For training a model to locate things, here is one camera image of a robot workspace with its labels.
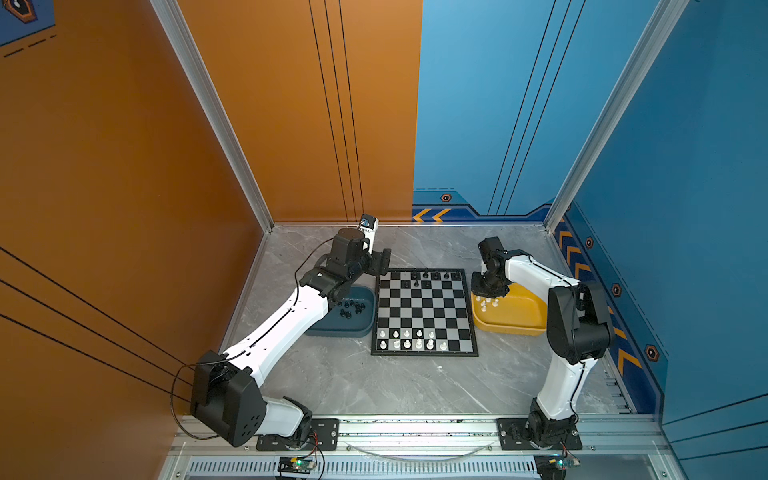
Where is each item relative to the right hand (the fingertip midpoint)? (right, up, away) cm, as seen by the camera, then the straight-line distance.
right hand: (476, 292), depth 97 cm
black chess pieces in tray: (-43, -4, -1) cm, 43 cm away
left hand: (-31, +15, -17) cm, 39 cm away
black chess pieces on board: (-16, +5, +4) cm, 17 cm away
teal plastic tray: (-40, -7, -2) cm, 41 cm away
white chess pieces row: (-20, -14, -12) cm, 27 cm away
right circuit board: (+10, -37, -27) cm, 47 cm away
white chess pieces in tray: (+2, -4, -1) cm, 4 cm away
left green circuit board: (-52, -38, -26) cm, 69 cm away
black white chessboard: (-18, -6, -3) cm, 19 cm away
